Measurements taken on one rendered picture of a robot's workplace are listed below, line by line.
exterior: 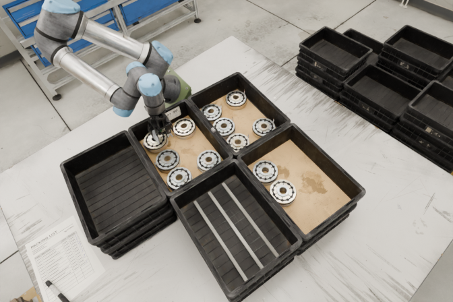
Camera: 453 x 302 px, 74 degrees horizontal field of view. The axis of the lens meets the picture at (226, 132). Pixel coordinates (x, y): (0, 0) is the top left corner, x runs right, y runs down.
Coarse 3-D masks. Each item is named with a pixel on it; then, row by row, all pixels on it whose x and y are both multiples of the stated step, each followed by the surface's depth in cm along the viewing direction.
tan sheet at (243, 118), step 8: (224, 96) 152; (224, 104) 149; (248, 104) 148; (224, 112) 146; (232, 112) 146; (240, 112) 145; (248, 112) 145; (256, 112) 145; (232, 120) 143; (240, 120) 142; (248, 120) 142; (240, 128) 140; (248, 128) 139; (264, 128) 139
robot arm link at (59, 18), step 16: (48, 0) 109; (64, 0) 114; (48, 16) 111; (64, 16) 112; (80, 16) 116; (48, 32) 113; (64, 32) 116; (80, 32) 117; (96, 32) 120; (112, 32) 124; (112, 48) 126; (128, 48) 128; (144, 48) 132; (160, 48) 134; (144, 64) 134; (160, 64) 136
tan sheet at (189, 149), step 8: (192, 136) 139; (200, 136) 138; (168, 144) 137; (176, 144) 136; (184, 144) 136; (192, 144) 136; (200, 144) 136; (208, 144) 135; (152, 152) 135; (184, 152) 134; (192, 152) 133; (200, 152) 133; (152, 160) 132; (168, 160) 132; (184, 160) 131; (192, 160) 131; (192, 168) 129; (160, 176) 127; (192, 176) 126
